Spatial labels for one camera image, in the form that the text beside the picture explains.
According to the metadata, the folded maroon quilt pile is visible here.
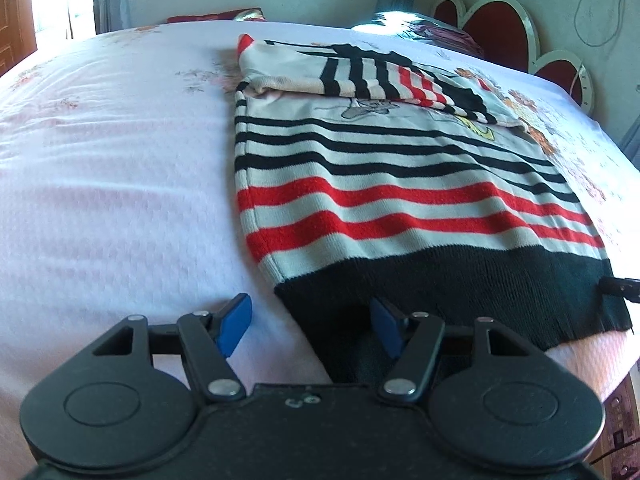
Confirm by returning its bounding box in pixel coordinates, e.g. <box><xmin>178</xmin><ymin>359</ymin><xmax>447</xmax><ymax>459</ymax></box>
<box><xmin>352</xmin><ymin>11</ymin><xmax>484</xmax><ymax>58</ymax></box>

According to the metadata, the red white scalloped headboard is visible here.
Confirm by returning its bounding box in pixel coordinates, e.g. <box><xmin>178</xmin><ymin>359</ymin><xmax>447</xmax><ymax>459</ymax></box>
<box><xmin>432</xmin><ymin>0</ymin><xmax>596</xmax><ymax>114</ymax></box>

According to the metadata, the brown wooden door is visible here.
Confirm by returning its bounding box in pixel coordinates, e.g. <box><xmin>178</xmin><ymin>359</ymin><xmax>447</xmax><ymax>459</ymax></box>
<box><xmin>0</xmin><ymin>0</ymin><xmax>37</xmax><ymax>75</ymax></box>

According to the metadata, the striped knit children's sweater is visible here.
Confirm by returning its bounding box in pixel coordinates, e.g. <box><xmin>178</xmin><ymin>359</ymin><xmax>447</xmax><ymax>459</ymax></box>
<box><xmin>234</xmin><ymin>35</ymin><xmax>631</xmax><ymax>382</ymax></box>

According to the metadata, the wooden side furniture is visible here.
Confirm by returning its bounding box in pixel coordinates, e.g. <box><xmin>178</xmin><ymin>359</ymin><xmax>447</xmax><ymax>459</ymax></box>
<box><xmin>587</xmin><ymin>375</ymin><xmax>639</xmax><ymax>479</ymax></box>

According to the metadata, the red gold pillow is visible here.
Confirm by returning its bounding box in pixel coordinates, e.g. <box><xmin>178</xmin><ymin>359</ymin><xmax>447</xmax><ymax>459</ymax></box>
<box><xmin>166</xmin><ymin>8</ymin><xmax>266</xmax><ymax>24</ymax></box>

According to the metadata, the floral white bed sheet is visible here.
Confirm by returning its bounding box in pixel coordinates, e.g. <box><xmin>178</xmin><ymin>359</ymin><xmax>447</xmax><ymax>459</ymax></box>
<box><xmin>1</xmin><ymin>22</ymin><xmax>639</xmax><ymax>479</ymax></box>

